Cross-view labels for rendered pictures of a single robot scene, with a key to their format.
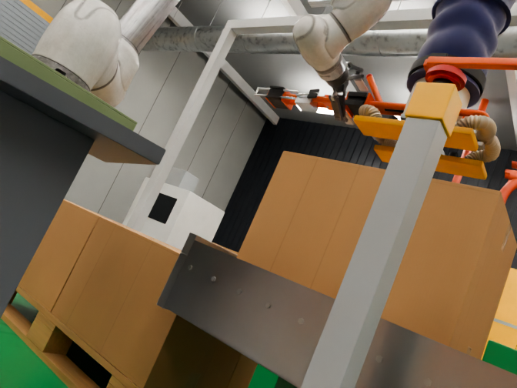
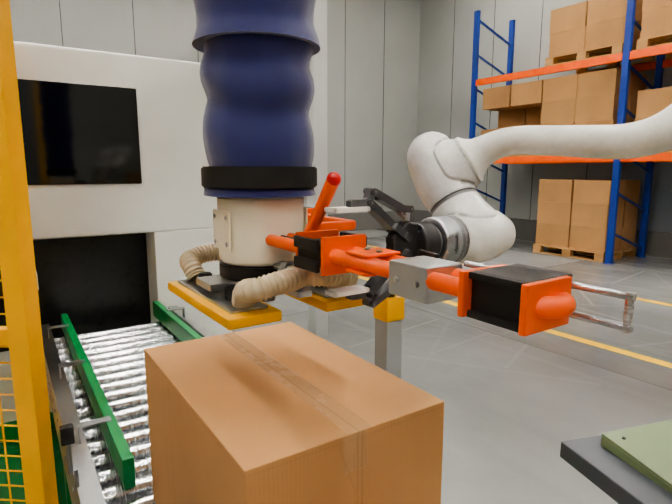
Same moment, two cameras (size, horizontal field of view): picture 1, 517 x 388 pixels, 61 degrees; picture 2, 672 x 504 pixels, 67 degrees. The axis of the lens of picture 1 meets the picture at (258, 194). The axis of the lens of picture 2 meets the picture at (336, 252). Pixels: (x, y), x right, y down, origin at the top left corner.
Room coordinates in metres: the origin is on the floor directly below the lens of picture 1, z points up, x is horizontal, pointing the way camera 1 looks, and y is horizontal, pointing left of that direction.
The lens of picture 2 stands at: (2.18, 0.04, 1.37)
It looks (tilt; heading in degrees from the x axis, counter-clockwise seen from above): 9 degrees down; 197
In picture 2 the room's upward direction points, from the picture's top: straight up
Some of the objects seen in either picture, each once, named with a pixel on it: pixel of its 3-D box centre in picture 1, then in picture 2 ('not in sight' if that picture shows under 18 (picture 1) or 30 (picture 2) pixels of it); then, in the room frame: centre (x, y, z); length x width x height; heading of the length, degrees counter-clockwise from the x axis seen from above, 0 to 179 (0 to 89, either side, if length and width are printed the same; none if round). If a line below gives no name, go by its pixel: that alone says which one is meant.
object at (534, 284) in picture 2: (280, 98); (512, 296); (1.64, 0.07, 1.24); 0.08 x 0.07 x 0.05; 51
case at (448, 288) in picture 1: (372, 259); (276, 457); (1.24, -0.37, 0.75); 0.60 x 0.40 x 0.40; 50
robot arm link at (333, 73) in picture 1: (329, 65); (438, 240); (1.25, -0.04, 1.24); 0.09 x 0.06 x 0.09; 51
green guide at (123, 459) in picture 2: not in sight; (75, 373); (0.71, -1.45, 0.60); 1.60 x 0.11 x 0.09; 50
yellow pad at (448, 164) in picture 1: (428, 157); (218, 291); (1.33, -0.45, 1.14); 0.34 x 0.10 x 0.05; 51
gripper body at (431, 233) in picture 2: (338, 78); (409, 243); (1.30, -0.09, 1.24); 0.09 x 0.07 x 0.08; 141
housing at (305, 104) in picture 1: (308, 102); (424, 278); (1.55, -0.03, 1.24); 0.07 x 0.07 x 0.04; 51
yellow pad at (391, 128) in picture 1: (414, 127); (302, 279); (1.18, -0.33, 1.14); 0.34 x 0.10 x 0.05; 51
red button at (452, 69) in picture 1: (443, 83); not in sight; (0.73, -0.22, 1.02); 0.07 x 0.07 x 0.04
